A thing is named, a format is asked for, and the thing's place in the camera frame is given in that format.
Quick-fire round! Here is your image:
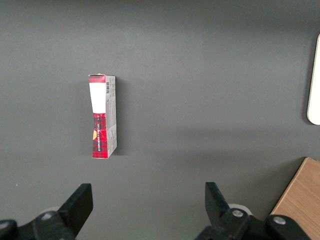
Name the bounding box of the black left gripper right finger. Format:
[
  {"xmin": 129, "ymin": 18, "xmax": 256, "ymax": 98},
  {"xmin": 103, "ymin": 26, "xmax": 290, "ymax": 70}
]
[{"xmin": 194, "ymin": 181, "xmax": 266, "ymax": 240}]

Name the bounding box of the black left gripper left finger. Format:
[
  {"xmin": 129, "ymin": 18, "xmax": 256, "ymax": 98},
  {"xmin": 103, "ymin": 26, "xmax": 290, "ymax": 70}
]
[{"xmin": 32, "ymin": 183, "xmax": 94, "ymax": 240}]

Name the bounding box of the wooden drawer cabinet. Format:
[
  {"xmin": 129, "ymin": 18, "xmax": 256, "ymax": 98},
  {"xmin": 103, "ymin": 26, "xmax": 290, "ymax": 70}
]
[{"xmin": 271, "ymin": 156, "xmax": 320, "ymax": 240}]

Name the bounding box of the red plaid cardboard box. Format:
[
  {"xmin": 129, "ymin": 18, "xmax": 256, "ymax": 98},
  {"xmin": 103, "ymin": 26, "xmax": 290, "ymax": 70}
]
[{"xmin": 88, "ymin": 73, "xmax": 118, "ymax": 160}]

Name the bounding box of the cream rectangular tray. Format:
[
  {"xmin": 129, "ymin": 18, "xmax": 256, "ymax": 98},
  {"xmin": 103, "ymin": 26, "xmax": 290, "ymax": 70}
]
[{"xmin": 306, "ymin": 33, "xmax": 320, "ymax": 125}]

